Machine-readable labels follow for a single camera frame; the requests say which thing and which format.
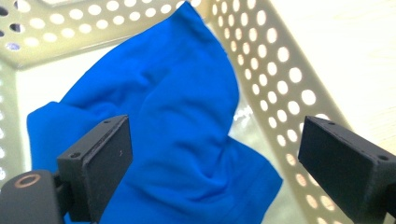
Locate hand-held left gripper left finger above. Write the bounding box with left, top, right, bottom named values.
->
left=56, top=114, right=134, bottom=223

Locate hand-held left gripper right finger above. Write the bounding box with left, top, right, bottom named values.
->
left=297, top=115, right=396, bottom=224

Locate pale green plastic basket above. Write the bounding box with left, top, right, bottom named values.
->
left=0, top=0, right=368, bottom=224

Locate blue t-shirt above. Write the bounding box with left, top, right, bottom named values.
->
left=26, top=1, right=284, bottom=224

